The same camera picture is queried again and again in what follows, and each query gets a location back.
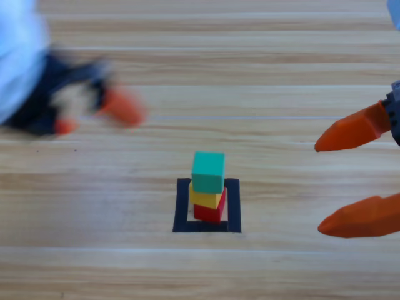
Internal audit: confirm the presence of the yellow cube block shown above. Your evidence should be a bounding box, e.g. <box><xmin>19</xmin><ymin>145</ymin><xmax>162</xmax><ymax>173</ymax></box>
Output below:
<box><xmin>188</xmin><ymin>181</ymin><xmax>224</xmax><ymax>209</ymax></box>

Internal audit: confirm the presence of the black tape square outline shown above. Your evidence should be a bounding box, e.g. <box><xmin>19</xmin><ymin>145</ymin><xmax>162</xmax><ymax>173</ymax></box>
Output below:
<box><xmin>172</xmin><ymin>177</ymin><xmax>243</xmax><ymax>234</ymax></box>

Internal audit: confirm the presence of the white wrist mount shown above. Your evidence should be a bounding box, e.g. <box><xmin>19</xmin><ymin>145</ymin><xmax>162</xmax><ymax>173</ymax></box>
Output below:
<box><xmin>0</xmin><ymin>0</ymin><xmax>53</xmax><ymax>126</ymax></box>

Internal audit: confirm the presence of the red cube block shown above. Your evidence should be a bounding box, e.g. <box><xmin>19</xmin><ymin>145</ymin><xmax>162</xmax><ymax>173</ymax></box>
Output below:
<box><xmin>193</xmin><ymin>187</ymin><xmax>226</xmax><ymax>223</ymax></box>

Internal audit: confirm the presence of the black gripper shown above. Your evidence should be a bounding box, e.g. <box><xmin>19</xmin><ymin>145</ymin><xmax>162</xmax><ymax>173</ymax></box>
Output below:
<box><xmin>1</xmin><ymin>52</ymin><xmax>146</xmax><ymax>137</ymax></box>
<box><xmin>314</xmin><ymin>80</ymin><xmax>400</xmax><ymax>153</ymax></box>

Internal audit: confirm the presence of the green cube block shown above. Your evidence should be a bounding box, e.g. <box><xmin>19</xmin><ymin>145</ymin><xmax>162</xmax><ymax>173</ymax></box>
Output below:
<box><xmin>191</xmin><ymin>151</ymin><xmax>226</xmax><ymax>194</ymax></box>

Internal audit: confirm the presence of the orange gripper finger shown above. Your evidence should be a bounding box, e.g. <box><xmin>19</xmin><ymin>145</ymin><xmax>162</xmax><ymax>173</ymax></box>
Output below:
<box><xmin>317</xmin><ymin>192</ymin><xmax>400</xmax><ymax>239</ymax></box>

